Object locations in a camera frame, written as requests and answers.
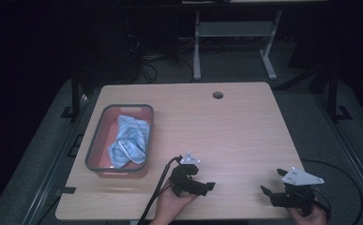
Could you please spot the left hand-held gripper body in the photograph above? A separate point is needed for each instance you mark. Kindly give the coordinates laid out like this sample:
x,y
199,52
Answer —
x,y
184,175

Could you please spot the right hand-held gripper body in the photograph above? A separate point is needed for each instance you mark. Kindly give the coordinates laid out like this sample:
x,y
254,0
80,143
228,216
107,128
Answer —
x,y
296,195

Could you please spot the person's right hand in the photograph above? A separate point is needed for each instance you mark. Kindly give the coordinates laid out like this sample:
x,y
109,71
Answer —
x,y
313,218

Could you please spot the person's left hand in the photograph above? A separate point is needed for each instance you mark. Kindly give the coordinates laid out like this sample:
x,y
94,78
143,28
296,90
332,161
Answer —
x,y
168,209

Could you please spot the blue striped cloth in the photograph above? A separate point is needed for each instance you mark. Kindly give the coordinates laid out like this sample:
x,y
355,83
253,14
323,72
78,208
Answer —
x,y
129,140

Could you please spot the pink basket with grey rim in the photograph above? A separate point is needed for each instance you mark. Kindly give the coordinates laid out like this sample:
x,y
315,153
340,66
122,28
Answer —
x,y
102,140

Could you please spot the white metal stand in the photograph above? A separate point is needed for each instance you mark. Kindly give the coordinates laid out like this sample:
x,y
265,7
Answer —
x,y
238,29

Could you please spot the aluminium floor rail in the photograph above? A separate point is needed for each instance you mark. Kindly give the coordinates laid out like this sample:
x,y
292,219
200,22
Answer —
x,y
349,150
49,175

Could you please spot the black metal post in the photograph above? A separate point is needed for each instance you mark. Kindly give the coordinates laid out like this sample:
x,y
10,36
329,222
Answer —
x,y
75,93
333,93

